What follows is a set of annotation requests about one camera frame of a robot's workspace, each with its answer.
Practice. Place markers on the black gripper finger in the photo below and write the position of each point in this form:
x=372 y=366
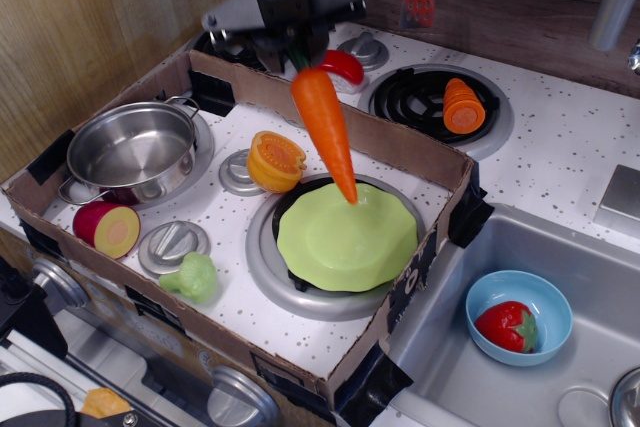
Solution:
x=271 y=51
x=315 y=40

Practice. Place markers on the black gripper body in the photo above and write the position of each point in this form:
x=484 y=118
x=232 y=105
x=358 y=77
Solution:
x=243 y=17

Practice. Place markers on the orange toy carrot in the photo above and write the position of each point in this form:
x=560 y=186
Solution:
x=320 y=110

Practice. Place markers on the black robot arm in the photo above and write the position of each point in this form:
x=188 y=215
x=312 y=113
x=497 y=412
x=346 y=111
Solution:
x=280 y=31

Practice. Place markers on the orange toy carrot slice piece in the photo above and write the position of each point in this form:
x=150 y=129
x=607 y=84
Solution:
x=463 y=112

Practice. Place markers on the green plastic plate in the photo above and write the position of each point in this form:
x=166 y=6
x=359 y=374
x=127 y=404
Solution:
x=345 y=242

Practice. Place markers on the black burner under plate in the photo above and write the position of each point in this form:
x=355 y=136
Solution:
x=300 y=227

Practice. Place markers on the black burner coil back left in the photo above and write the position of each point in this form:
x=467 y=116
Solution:
x=234 y=53

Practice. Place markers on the red white toy sushi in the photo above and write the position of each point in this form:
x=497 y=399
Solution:
x=344 y=70

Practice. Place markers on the silver stove knob back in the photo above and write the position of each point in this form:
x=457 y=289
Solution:
x=370 y=52

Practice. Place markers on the silver stove knob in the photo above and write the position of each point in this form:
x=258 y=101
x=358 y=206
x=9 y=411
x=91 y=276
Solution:
x=163 y=249
x=370 y=52
x=234 y=176

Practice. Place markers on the orange toy pumpkin half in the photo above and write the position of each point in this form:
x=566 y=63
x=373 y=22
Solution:
x=275 y=163

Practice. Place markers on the silver stove knob middle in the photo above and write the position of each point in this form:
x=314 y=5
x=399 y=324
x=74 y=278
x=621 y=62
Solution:
x=234 y=176

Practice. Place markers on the stainless steel pot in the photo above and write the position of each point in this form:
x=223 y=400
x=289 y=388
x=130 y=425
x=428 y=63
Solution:
x=132 y=154

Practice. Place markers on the silver stove knob front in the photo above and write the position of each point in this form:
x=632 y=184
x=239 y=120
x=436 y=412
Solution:
x=163 y=249

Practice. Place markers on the red yellow toy fruit half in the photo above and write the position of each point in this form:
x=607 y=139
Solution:
x=110 y=228

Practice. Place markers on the green toy broccoli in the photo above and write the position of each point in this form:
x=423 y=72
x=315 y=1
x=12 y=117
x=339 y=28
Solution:
x=195 y=279

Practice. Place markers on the grey faucet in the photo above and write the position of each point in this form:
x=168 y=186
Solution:
x=608 y=25

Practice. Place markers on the silver oven knob left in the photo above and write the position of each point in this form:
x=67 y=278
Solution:
x=61 y=290

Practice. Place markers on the silver oven knob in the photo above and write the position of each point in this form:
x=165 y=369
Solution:
x=61 y=290
x=236 y=400

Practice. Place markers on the cardboard fence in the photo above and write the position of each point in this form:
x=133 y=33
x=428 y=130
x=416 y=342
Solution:
x=332 y=369

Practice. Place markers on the blue plastic bowl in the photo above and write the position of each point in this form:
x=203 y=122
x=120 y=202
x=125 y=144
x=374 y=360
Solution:
x=549 y=306

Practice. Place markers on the red toy strawberry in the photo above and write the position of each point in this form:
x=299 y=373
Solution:
x=509 y=325

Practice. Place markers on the silver oven knob right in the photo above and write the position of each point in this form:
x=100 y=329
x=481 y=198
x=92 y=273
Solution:
x=236 y=400

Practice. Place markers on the silver sink basin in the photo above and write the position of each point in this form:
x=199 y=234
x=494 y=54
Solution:
x=592 y=381

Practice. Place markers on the yellow toy piece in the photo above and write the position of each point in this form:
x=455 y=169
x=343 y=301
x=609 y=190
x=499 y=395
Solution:
x=102 y=402

